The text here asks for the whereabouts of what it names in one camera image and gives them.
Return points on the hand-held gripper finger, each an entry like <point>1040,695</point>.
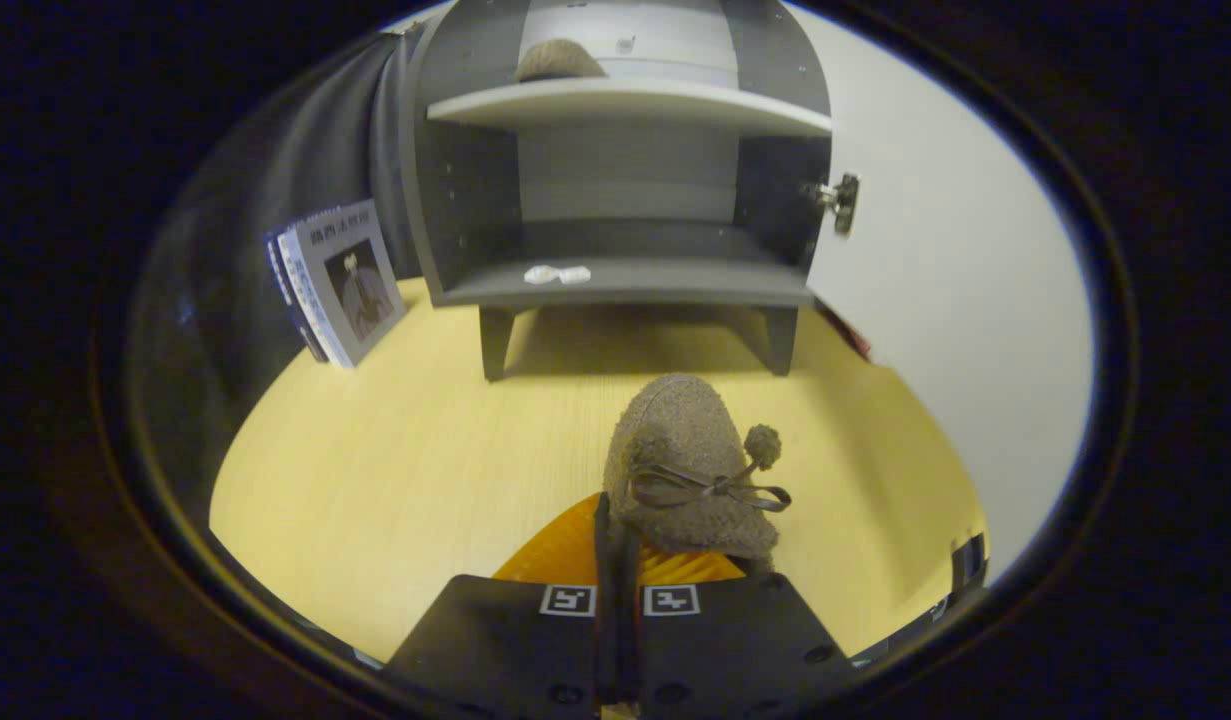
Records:
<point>631,640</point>
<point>607,640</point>

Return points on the brown fuzzy shoe with bow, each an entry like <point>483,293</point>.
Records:
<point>685,420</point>

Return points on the grey shoe cabinet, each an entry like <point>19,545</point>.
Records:
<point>475,200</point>

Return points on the white shoe cabinet door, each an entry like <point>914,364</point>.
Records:
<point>955,300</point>

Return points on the metal door hinge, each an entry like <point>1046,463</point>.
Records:
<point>843,203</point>

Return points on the white cabinet shelf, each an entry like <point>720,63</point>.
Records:
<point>625,105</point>

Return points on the small white packet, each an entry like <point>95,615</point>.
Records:
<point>540,274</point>
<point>575,274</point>

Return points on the red green striped item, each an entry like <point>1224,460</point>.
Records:
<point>847,332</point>

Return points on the book with pictured cover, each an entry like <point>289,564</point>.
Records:
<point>355,280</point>

